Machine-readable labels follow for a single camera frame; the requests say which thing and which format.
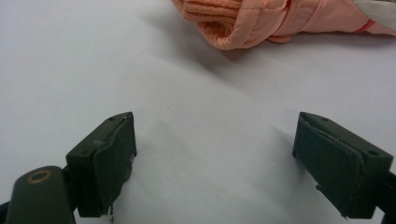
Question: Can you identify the pink padded jacket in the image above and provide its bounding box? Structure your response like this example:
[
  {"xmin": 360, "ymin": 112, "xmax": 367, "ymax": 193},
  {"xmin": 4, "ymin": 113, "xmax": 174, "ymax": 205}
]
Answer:
[{"xmin": 171, "ymin": 0, "xmax": 396, "ymax": 51}]

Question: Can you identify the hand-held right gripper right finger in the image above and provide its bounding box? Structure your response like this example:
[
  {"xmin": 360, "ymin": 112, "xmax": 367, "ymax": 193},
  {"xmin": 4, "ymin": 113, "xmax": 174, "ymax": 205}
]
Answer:
[{"xmin": 291, "ymin": 111, "xmax": 394, "ymax": 219}]

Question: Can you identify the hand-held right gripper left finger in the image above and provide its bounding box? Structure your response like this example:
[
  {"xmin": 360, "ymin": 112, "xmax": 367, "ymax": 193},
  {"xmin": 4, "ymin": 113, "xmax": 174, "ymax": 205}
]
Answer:
[{"xmin": 65, "ymin": 111, "xmax": 137, "ymax": 218}]

